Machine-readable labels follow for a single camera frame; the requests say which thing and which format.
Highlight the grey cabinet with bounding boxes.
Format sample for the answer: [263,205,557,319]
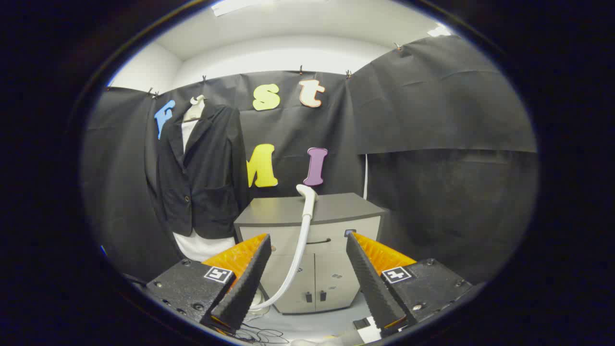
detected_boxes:
[234,193,387,315]

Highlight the white undershirt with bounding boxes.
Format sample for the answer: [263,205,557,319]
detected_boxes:
[173,119,237,262]

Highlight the black backdrop cloth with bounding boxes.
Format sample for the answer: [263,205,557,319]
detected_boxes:
[82,36,539,284]

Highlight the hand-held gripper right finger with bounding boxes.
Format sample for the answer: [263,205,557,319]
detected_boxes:
[345,232,474,338]

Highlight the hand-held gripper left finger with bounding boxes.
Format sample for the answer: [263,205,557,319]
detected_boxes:
[146,234,272,336]

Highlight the black blazer jacket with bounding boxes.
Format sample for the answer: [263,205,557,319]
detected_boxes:
[155,103,249,239]

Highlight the black floor cables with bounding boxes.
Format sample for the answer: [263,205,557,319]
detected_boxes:
[235,324,290,345]

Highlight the white garment steamer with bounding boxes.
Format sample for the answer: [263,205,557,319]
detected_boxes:
[250,184,319,311]

